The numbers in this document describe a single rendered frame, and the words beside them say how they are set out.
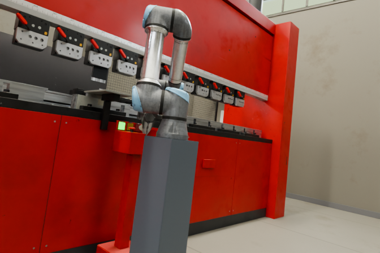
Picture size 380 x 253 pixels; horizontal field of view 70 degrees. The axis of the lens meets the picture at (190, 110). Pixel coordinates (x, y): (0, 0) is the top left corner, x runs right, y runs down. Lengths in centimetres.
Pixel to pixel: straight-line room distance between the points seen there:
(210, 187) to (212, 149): 33
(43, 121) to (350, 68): 430
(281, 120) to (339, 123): 160
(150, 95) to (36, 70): 122
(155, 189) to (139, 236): 22
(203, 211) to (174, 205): 126
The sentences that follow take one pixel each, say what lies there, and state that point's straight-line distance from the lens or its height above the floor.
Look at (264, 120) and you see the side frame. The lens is 342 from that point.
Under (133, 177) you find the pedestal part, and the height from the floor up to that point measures 52.
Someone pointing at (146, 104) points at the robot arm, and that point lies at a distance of 123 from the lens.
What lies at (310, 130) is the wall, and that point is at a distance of 485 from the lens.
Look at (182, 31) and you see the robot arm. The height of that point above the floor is 130.
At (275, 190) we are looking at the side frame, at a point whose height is 32.
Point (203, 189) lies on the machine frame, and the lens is 242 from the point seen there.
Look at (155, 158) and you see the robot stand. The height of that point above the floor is 68.
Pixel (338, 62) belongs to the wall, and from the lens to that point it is 496.
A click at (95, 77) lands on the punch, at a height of 110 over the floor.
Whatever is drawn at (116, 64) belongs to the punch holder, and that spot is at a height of 123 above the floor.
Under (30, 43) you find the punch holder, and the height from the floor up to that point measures 119.
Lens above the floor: 79
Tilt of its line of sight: 6 degrees up
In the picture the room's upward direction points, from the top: 7 degrees clockwise
